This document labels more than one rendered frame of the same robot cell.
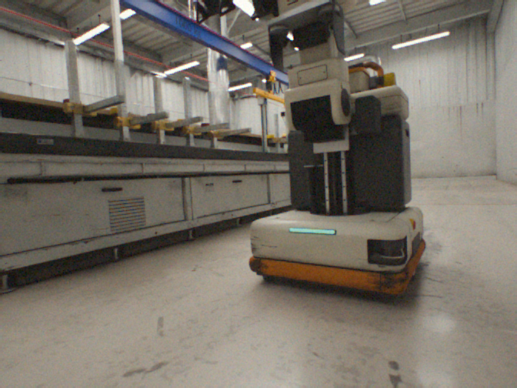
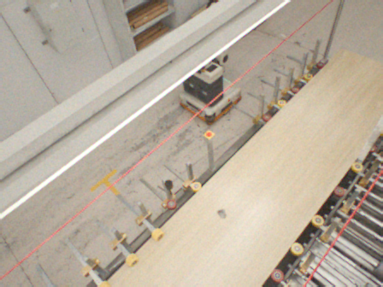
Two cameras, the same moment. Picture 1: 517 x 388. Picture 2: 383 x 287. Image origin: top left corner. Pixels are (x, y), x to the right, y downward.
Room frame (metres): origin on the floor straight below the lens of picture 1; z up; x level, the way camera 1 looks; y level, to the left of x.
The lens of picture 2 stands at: (4.43, 0.25, 3.06)
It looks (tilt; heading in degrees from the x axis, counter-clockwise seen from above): 52 degrees down; 199
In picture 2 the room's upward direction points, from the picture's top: 9 degrees counter-clockwise
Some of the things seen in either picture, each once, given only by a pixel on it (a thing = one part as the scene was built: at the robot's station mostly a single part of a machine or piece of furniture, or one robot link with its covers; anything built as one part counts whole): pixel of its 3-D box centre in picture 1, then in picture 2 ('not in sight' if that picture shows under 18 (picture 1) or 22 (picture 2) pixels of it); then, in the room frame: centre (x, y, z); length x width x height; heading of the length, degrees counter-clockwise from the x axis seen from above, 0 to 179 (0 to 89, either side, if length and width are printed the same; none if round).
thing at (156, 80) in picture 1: (158, 115); (288, 84); (1.91, 0.59, 0.88); 0.04 x 0.04 x 0.48; 57
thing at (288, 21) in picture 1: (306, 31); not in sight; (1.17, -0.21, 0.99); 0.28 x 0.16 x 0.22; 56
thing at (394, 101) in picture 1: (344, 146); (203, 76); (1.49, -0.43, 0.59); 0.55 x 0.34 x 0.83; 56
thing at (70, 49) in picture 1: (74, 91); (314, 58); (1.49, 0.86, 0.92); 0.04 x 0.04 x 0.48; 57
